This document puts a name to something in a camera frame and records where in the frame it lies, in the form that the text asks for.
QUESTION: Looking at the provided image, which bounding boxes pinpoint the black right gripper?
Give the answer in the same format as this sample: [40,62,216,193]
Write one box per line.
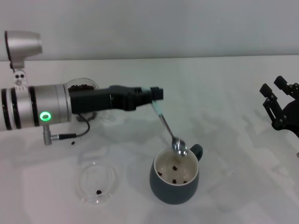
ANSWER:
[259,75,299,139]

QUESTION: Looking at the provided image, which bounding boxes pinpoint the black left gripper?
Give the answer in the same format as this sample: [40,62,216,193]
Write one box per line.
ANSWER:
[68,84,164,115]

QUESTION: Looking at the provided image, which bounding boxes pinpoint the blue handled metal spoon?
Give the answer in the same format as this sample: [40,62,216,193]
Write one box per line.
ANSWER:
[150,99,189,157]

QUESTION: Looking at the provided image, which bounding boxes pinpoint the coffee beans pile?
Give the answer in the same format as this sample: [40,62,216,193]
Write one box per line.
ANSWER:
[68,84,95,92]

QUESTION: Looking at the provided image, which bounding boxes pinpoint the clear glass cup with handle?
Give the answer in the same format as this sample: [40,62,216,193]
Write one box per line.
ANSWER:
[65,77,116,124]

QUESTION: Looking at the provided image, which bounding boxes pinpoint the dark green ceramic mug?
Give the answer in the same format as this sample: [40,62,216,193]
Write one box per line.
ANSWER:
[149,143,204,205]

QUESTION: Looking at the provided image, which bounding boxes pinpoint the clear glass saucer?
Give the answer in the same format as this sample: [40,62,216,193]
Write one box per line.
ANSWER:
[75,160,119,205]

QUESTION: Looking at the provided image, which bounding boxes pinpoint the dark left wrist cable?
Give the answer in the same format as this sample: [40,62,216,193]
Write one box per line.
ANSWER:
[50,118,91,141]

